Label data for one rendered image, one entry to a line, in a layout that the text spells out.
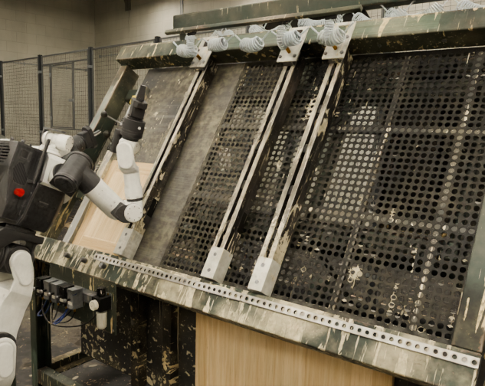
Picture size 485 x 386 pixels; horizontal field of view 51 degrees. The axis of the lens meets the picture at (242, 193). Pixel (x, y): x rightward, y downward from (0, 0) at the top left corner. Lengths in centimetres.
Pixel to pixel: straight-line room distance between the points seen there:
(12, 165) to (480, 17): 178
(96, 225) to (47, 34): 925
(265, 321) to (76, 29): 1060
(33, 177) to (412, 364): 149
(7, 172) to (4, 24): 930
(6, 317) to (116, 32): 968
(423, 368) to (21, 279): 148
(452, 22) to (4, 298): 198
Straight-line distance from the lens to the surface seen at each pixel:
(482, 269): 164
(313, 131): 204
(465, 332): 159
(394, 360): 161
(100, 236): 255
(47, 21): 1169
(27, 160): 210
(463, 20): 211
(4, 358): 223
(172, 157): 245
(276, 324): 178
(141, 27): 1080
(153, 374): 270
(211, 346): 233
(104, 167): 275
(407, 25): 217
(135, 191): 212
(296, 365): 209
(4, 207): 208
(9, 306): 222
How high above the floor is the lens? 150
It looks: 8 degrees down
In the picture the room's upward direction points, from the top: 1 degrees clockwise
